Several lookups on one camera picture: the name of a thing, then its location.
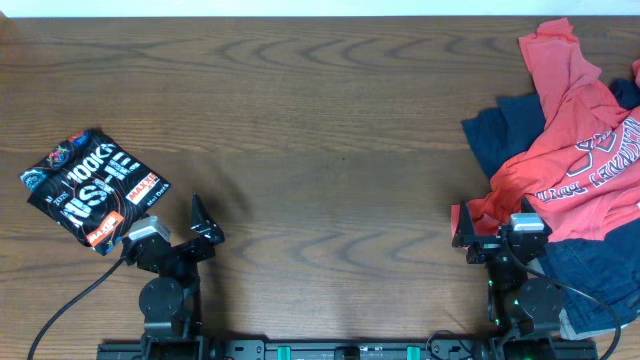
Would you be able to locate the red printed t-shirt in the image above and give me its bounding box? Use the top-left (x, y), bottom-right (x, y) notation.
top-left (467, 18), bottom-right (639, 242)

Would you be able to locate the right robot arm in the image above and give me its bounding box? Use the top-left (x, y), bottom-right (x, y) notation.
top-left (452, 202), bottom-right (563, 347)

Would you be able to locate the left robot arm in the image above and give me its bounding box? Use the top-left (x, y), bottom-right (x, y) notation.
top-left (122, 194), bottom-right (225, 341)

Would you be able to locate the navy blue garment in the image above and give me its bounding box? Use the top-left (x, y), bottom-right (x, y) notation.
top-left (462, 94), bottom-right (639, 326)

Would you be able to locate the black printed folded shirt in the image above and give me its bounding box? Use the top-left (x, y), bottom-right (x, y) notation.
top-left (20, 129), bottom-right (170, 255)

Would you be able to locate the right black cable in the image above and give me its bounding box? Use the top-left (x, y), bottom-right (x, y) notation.
top-left (504, 239), bottom-right (623, 360)

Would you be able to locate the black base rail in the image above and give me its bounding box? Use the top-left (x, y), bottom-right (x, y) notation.
top-left (96, 335), bottom-right (598, 360)

